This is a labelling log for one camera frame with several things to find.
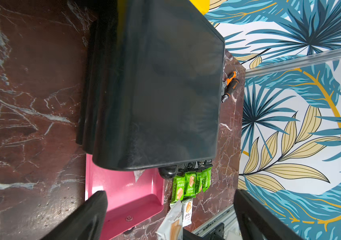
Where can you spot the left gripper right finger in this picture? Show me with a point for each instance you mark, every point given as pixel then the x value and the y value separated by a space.
pixel 258 223

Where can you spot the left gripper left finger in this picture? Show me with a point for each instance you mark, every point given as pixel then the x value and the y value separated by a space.
pixel 85 223

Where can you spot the pink bottom drawer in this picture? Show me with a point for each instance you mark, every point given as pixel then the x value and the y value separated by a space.
pixel 131 199

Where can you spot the green cookie packet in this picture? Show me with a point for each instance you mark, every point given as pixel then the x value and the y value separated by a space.
pixel 206 179
pixel 198 182
pixel 178 185
pixel 189 184

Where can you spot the white cookie packet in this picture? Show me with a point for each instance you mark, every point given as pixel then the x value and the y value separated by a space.
pixel 137 174
pixel 187 207
pixel 171 227

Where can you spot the black cookie packet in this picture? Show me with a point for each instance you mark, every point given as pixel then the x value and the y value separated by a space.
pixel 182 168
pixel 208 164
pixel 192 166
pixel 201 165

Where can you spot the black drawer cabinet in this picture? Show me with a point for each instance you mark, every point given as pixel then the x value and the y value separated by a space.
pixel 154 85

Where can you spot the black orange screwdriver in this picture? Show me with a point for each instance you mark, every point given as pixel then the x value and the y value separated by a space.
pixel 229 89

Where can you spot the yellow black toolbox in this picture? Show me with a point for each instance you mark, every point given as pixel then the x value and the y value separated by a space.
pixel 201 5

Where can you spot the aluminium front rail frame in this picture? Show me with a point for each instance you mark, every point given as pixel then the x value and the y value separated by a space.
pixel 228 218

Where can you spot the right aluminium corner post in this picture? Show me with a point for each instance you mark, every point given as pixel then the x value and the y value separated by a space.
pixel 315 59

